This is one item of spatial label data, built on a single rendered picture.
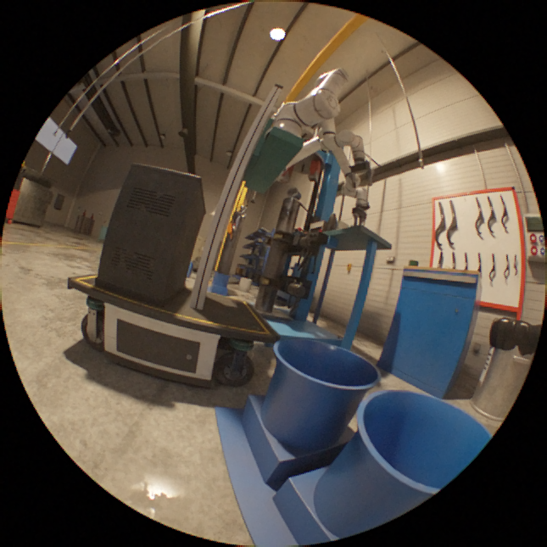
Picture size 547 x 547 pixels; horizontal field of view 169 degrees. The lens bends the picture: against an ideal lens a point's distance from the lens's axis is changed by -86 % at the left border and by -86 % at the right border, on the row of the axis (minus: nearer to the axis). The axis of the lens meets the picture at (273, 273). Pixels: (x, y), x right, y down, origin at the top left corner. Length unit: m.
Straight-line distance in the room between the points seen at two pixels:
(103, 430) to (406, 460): 0.79
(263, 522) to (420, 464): 0.37
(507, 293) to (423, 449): 2.36
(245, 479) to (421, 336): 1.46
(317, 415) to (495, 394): 1.40
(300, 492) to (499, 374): 1.42
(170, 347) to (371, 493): 0.68
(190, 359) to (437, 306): 1.60
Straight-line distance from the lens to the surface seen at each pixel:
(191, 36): 6.16
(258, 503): 0.57
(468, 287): 1.58
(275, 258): 2.00
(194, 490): 0.58
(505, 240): 2.91
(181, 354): 0.72
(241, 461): 0.63
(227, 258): 3.19
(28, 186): 7.93
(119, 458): 0.62
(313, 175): 2.36
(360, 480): 0.32
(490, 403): 1.67
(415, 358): 1.66
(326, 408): 0.43
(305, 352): 0.62
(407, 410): 0.48
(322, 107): 0.94
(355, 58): 6.92
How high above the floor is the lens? 0.54
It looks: 1 degrees up
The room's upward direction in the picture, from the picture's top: 15 degrees clockwise
